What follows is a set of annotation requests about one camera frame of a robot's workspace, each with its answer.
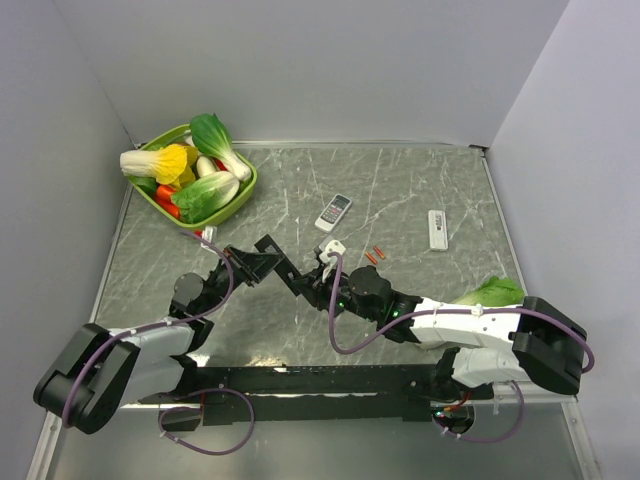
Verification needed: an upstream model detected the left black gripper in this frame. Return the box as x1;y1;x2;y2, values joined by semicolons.
199;244;284;316

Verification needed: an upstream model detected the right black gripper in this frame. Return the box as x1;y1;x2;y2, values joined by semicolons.
291;260;379;323

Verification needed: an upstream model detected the black slim remote control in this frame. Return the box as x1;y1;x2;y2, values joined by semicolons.
254;235;301;297

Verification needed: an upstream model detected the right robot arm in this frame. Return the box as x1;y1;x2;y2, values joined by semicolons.
284;254;595;399

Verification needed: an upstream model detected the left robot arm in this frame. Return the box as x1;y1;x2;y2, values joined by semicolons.
33;246;284;434

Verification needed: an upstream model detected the grey white remote control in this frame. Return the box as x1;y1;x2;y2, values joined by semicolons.
314;194;353;233

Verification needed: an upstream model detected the red orange battery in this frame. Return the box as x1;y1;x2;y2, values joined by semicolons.
373;245;386;259
365;252;378;265

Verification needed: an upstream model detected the green lettuce cabbage toy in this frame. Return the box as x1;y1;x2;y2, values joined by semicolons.
171;171;240;224

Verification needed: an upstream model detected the white radish toy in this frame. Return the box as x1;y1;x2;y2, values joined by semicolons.
196;156;218;178

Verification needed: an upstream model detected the green plastic basket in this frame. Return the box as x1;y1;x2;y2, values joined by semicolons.
130;124;258;231

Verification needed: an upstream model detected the orange carrot toy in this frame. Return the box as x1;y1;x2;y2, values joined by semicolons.
153;185;180;220

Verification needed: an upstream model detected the black base bar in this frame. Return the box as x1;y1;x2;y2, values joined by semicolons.
141;364;494;426

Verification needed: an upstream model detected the yellow napa cabbage toy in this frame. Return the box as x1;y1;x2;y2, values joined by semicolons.
119;144;198;185

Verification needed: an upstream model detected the green bok choy toy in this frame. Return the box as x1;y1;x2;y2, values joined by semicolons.
190;114;251;182

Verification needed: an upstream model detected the white napa cabbage toy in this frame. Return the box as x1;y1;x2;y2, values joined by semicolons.
414;275;525;350

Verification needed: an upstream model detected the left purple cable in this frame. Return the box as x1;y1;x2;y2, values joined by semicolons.
62;229;256;456

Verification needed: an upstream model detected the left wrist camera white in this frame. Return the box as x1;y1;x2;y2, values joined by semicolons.
194;226;217;252

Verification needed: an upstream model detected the aluminium rail frame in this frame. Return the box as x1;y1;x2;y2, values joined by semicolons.
119;383;578;410

